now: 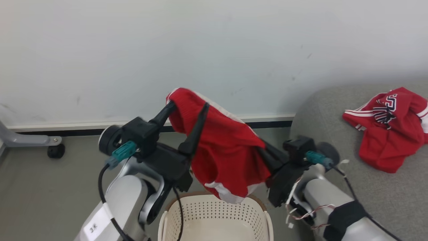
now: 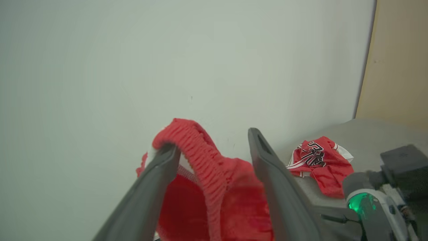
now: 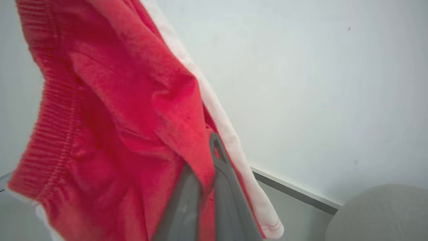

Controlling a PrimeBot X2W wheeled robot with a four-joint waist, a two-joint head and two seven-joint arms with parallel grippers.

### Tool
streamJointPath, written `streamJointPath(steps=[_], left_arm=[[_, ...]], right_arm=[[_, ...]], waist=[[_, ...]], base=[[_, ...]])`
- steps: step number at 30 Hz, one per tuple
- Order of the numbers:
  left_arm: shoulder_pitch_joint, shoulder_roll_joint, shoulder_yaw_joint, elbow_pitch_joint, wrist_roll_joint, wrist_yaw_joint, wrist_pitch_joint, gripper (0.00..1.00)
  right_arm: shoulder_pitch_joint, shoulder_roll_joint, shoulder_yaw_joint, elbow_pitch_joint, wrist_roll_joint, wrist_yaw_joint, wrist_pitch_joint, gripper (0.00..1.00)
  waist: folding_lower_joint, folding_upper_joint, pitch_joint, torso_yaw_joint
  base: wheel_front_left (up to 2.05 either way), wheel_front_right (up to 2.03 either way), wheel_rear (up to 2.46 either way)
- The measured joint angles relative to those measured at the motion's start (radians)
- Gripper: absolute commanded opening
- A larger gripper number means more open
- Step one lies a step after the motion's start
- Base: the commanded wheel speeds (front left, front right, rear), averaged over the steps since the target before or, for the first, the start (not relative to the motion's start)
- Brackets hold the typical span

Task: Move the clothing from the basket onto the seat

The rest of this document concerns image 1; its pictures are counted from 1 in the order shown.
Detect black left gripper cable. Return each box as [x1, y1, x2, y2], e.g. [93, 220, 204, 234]
[172, 186, 185, 241]

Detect teal right camera connector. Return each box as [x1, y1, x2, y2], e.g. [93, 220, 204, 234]
[306, 151, 334, 168]

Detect red jersey with dark print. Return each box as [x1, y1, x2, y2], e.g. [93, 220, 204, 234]
[342, 87, 428, 174]

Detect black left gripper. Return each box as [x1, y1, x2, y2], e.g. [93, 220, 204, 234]
[144, 101, 210, 193]

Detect grey fabric sofa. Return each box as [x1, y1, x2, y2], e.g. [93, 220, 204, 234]
[289, 84, 428, 241]

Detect black camera cable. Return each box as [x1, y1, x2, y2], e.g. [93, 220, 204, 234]
[332, 165, 403, 241]
[98, 163, 135, 241]

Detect grey metal cart leg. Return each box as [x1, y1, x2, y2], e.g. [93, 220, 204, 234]
[0, 120, 63, 148]

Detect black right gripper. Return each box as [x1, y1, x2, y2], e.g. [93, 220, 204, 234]
[258, 140, 303, 208]

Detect black caster wheel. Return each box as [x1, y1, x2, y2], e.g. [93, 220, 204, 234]
[47, 144, 66, 159]

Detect black right camera cable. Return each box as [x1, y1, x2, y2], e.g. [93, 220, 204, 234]
[332, 165, 403, 241]

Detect thin red white wire bundle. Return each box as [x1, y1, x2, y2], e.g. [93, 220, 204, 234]
[285, 177, 336, 231]

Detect teal camera connector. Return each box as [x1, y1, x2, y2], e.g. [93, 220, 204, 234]
[106, 141, 138, 168]
[306, 151, 334, 168]

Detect white baseboard with black strip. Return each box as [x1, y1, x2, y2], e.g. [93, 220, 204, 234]
[6, 113, 297, 137]

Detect cream perforated laundry basket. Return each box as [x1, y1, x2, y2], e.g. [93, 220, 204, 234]
[158, 191, 274, 241]

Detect red shorts with white trim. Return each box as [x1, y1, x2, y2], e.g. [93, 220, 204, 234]
[166, 88, 272, 205]

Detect black left camera cable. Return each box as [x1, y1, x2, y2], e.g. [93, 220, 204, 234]
[98, 163, 135, 241]

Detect teal left camera connector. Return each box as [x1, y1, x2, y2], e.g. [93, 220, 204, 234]
[106, 141, 138, 168]

